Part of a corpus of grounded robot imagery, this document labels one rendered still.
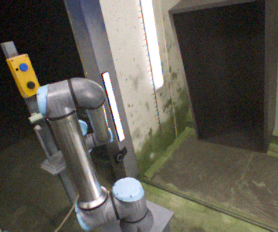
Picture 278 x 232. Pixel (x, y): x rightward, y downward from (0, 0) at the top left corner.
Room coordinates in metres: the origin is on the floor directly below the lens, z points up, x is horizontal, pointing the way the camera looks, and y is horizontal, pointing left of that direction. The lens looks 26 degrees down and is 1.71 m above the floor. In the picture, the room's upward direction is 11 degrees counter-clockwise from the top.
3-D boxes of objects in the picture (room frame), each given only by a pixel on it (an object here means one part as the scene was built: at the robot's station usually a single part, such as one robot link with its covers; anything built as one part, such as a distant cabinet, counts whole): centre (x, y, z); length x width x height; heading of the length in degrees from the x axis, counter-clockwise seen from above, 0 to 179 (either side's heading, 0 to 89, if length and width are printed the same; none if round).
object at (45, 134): (1.53, 0.74, 0.82); 0.06 x 0.06 x 1.64; 49
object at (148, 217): (0.87, 0.14, 0.69); 0.19 x 0.19 x 0.10
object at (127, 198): (0.87, 0.15, 0.83); 0.17 x 0.15 x 0.18; 102
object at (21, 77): (1.49, 0.69, 1.42); 0.12 x 0.06 x 0.26; 139
